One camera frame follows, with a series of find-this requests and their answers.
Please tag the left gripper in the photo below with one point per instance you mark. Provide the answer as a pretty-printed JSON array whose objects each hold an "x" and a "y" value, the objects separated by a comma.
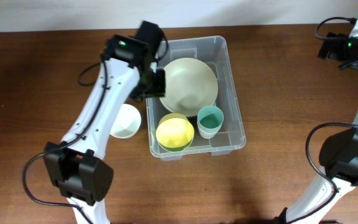
[{"x": 159, "y": 88}]

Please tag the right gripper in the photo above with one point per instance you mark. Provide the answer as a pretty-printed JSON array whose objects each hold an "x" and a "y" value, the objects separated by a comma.
[{"x": 335, "y": 53}]

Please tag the beige plate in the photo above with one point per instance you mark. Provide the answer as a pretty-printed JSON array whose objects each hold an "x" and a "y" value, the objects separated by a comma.
[{"x": 190, "y": 85}]

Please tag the white bowl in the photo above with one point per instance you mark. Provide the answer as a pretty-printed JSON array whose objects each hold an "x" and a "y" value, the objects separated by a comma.
[{"x": 127, "y": 122}]

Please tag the yellow bowl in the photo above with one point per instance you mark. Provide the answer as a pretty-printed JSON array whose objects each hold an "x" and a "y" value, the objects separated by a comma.
[{"x": 174, "y": 130}]

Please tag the mint green cup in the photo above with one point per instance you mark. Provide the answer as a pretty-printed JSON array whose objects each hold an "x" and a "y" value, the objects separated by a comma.
[{"x": 210, "y": 117}]

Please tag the cream cup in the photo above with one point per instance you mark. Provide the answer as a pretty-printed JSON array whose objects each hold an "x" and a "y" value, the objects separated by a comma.
[{"x": 207, "y": 135}]

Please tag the mint green bowl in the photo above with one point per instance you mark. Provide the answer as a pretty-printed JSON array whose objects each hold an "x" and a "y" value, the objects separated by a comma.
[{"x": 175, "y": 149}]

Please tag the grey cup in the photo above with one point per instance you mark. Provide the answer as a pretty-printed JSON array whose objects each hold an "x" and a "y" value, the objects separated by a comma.
[{"x": 209, "y": 130}]

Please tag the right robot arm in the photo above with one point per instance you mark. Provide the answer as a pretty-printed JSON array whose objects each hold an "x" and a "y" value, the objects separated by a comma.
[{"x": 337, "y": 170}]

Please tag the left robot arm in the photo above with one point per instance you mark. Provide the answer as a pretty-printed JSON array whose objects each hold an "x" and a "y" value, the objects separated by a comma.
[{"x": 128, "y": 69}]

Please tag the clear plastic storage bin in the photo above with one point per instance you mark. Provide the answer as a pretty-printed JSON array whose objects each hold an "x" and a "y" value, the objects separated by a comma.
[{"x": 213, "y": 51}]

